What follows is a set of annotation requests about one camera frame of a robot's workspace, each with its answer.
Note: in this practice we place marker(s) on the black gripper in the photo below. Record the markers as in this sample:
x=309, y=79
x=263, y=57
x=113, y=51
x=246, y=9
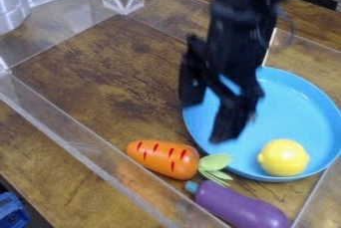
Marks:
x=220, y=62

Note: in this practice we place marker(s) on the yellow toy lemon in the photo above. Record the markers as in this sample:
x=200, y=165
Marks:
x=283, y=158

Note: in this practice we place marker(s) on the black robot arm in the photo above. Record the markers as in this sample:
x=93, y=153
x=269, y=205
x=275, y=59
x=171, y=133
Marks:
x=220, y=62

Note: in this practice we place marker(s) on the orange toy carrot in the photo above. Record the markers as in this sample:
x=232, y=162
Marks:
x=178, y=161

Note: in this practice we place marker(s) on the purple toy eggplant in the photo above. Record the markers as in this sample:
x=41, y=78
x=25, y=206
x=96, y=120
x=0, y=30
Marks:
x=242, y=211

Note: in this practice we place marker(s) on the blue plastic object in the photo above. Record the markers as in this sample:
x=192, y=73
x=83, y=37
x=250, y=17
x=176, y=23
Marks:
x=13, y=214

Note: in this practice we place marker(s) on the clear acrylic enclosure wall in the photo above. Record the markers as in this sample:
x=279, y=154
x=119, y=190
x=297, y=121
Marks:
x=88, y=83

